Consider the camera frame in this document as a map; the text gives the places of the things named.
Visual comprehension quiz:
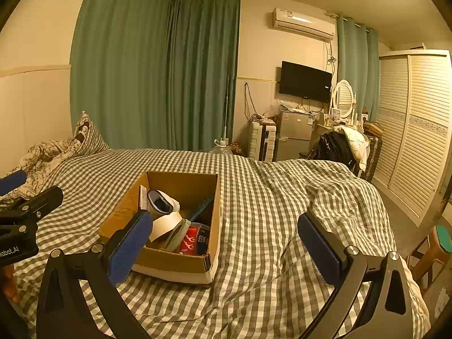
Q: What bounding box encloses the white jacket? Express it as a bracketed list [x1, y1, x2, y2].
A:
[334, 125, 370, 172]

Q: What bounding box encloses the black wall television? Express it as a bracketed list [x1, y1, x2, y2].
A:
[279, 61, 333, 102]

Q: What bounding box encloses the white louvered wardrobe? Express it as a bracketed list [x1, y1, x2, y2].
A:
[371, 49, 452, 228]

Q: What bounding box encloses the pale green face mask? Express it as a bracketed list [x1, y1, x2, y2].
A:
[165, 219, 191, 253]

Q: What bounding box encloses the wooden stool green seat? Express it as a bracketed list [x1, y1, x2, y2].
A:
[410, 225, 452, 290]

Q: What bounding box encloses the wide green curtain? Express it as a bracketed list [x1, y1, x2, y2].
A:
[70, 0, 176, 151]

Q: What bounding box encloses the clear water jug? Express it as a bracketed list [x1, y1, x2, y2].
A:
[210, 140, 234, 155]

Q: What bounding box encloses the clear cotton swab jar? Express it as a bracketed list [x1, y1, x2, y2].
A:
[179, 222, 211, 256]

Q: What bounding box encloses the grey checked blanket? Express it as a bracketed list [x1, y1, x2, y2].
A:
[0, 148, 431, 339]

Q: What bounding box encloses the silver small fridge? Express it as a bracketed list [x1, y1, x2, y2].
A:
[273, 109, 316, 162]

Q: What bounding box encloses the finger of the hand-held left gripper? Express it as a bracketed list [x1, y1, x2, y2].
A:
[0, 169, 28, 197]
[0, 185, 64, 227]

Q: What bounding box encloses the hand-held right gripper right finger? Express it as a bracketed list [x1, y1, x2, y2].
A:
[297, 212, 414, 339]

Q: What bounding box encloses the white mop pole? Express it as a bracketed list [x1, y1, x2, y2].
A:
[221, 76, 230, 145]

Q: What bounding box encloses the brown suitcase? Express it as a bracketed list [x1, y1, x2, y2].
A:
[362, 134, 384, 183]

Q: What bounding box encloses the black jacket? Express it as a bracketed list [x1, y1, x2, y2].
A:
[305, 131, 355, 169]

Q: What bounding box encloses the hanging wall cable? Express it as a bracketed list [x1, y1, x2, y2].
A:
[243, 82, 258, 121]

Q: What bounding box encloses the oval vanity mirror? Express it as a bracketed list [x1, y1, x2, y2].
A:
[332, 80, 356, 119]

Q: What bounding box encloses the white suitcase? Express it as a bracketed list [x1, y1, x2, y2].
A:
[247, 120, 277, 162]

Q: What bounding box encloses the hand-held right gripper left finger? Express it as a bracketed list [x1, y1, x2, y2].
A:
[36, 209, 154, 339]

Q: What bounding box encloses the narrow green curtain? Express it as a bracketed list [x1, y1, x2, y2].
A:
[335, 16, 380, 122]

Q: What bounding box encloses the white air conditioner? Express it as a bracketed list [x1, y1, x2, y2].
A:
[271, 7, 336, 41]

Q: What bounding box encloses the checked pillow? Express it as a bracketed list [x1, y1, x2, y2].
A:
[72, 111, 111, 156]

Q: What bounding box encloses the person's left hand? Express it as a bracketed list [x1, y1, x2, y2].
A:
[0, 265, 20, 304]

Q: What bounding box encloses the brown cardboard box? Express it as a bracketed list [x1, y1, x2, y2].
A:
[99, 170, 221, 285]

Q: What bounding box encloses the beige tape roll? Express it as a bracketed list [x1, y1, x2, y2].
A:
[146, 212, 183, 244]

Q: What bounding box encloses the brown bag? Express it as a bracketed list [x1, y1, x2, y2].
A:
[364, 122, 384, 138]

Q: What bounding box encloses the white plastic bag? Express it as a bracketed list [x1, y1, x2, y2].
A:
[434, 288, 450, 313]

